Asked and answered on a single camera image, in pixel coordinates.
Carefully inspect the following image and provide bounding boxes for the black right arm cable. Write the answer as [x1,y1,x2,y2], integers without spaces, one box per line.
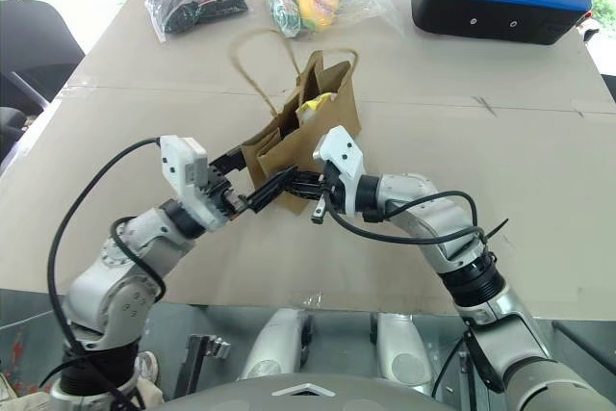
[320,174,487,244]

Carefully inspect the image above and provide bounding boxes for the brown cardboard table cover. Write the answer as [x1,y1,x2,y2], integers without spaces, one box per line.
[0,0,616,321]

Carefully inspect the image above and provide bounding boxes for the black chair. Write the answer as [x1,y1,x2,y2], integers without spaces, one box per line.
[0,0,87,114]

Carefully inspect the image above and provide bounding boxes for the black right arm strap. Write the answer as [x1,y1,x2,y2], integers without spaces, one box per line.
[462,317,505,394]

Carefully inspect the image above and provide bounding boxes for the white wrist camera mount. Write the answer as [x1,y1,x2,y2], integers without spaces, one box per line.
[159,135,231,230]
[311,125,368,216]

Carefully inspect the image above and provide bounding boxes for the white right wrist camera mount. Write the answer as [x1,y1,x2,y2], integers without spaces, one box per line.
[311,125,368,216]

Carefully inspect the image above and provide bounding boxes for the black cable tie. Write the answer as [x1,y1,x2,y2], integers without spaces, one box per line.
[480,218,510,251]

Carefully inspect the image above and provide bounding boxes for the black plush toy in plastic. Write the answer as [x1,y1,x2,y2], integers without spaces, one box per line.
[144,0,251,44]

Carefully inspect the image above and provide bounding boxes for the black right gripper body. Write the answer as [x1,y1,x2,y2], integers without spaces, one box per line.
[310,159,342,225]

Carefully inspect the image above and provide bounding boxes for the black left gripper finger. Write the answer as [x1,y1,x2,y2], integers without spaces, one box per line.
[244,165,300,215]
[210,142,248,175]

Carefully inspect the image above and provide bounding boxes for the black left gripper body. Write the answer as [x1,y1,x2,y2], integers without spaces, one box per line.
[204,159,250,223]

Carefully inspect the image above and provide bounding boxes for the grey rounded robot chest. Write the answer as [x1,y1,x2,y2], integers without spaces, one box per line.
[161,379,463,411]

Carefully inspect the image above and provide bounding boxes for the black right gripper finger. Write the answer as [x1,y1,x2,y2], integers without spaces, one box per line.
[287,169,322,199]

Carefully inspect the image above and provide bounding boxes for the yellow plush toy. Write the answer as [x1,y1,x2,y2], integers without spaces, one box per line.
[295,91,338,122]

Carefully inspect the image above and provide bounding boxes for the brown paper bag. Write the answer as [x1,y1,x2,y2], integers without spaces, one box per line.
[228,28,363,216]

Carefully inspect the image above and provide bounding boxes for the white sneaker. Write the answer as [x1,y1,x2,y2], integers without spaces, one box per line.
[134,350,160,386]

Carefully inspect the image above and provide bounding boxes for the silver rounded leg cover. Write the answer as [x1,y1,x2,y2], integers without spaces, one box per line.
[239,307,315,382]
[374,312,431,396]

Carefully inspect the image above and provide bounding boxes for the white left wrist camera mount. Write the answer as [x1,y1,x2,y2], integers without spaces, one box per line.
[159,135,231,230]

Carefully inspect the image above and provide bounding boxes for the grey metal clamp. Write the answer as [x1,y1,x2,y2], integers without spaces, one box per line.
[173,333,232,402]

